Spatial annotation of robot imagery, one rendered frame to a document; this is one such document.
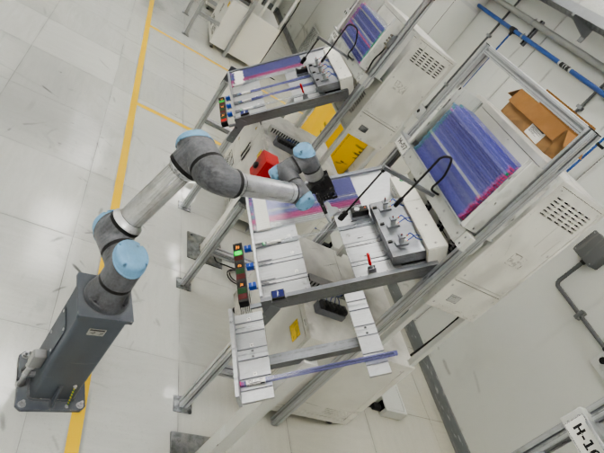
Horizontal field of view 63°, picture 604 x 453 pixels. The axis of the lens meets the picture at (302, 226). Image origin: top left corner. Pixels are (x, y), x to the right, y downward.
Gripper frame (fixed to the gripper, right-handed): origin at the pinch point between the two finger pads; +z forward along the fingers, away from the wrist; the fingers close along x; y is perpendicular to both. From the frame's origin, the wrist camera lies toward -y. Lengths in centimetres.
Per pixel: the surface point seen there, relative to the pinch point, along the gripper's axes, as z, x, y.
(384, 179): 18.6, 28.1, 30.1
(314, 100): 11, 113, 14
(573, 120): -19, -26, 91
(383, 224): 9.4, -9.4, 20.2
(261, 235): 3.5, 6.4, -31.1
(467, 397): 192, -7, 33
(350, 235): 12.5, -4.8, 5.5
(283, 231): 5.9, 6.3, -21.3
